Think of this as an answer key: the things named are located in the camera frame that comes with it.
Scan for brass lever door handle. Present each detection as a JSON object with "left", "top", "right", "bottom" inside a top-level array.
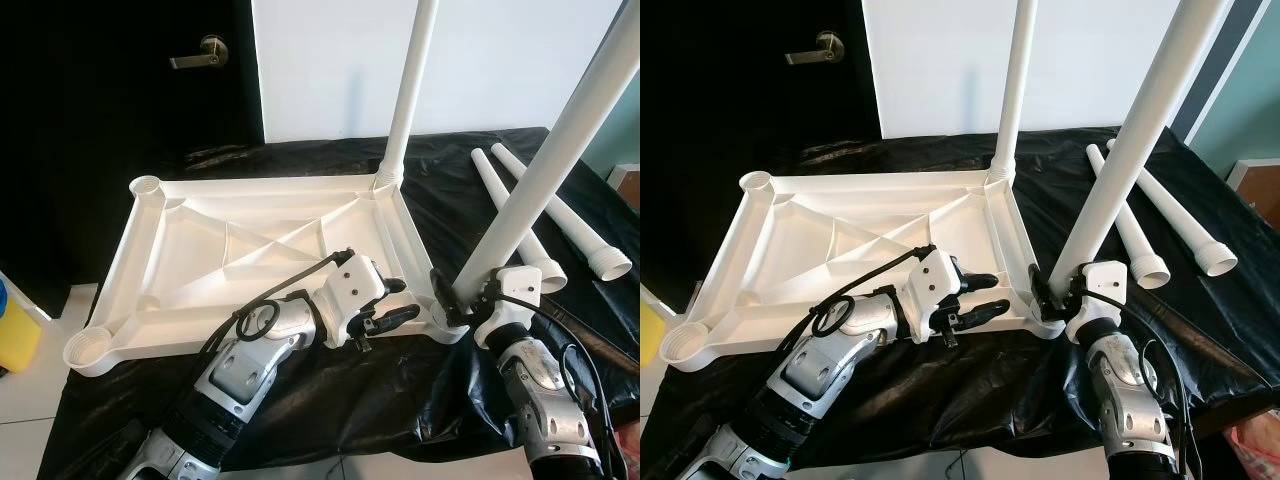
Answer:
[
  {"left": 170, "top": 35, "right": 229, "bottom": 70},
  {"left": 785, "top": 30, "right": 844, "bottom": 67}
]

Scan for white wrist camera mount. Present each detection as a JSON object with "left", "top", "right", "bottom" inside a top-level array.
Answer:
[
  {"left": 318, "top": 253, "right": 389, "bottom": 346},
  {"left": 1062, "top": 260, "right": 1129, "bottom": 346},
  {"left": 905, "top": 248, "right": 976, "bottom": 341},
  {"left": 472, "top": 265, "right": 543, "bottom": 351}
]

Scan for dark grey wall trim strip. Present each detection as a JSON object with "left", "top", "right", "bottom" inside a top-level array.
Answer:
[{"left": 1165, "top": 0, "right": 1266, "bottom": 141}]

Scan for black plastic table cover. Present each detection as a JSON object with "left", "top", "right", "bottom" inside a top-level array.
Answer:
[
  {"left": 35, "top": 125, "right": 641, "bottom": 480},
  {"left": 640, "top": 122, "right": 1280, "bottom": 480}
]

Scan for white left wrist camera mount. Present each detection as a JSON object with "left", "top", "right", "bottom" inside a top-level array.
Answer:
[
  {"left": 318, "top": 253, "right": 389, "bottom": 346},
  {"left": 905, "top": 248, "right": 976, "bottom": 341}
]

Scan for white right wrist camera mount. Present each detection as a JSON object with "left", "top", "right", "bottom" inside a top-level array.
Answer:
[
  {"left": 472, "top": 265, "right": 543, "bottom": 351},
  {"left": 1062, "top": 260, "right": 1129, "bottom": 346}
]

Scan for black door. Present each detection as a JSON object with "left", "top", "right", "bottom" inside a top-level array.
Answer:
[
  {"left": 640, "top": 0, "right": 881, "bottom": 301},
  {"left": 0, "top": 0, "right": 266, "bottom": 311}
]

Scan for brown and white flat board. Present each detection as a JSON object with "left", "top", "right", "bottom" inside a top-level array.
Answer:
[
  {"left": 610, "top": 163, "right": 641, "bottom": 206},
  {"left": 1225, "top": 158, "right": 1280, "bottom": 236}
]

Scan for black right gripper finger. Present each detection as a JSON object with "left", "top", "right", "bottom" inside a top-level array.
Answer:
[
  {"left": 431, "top": 268, "right": 463, "bottom": 326},
  {"left": 1031, "top": 262, "right": 1057, "bottom": 321}
]

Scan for yellow container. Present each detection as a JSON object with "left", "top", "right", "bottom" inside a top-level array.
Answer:
[
  {"left": 640, "top": 295, "right": 663, "bottom": 366},
  {"left": 0, "top": 280, "right": 43, "bottom": 373}
]

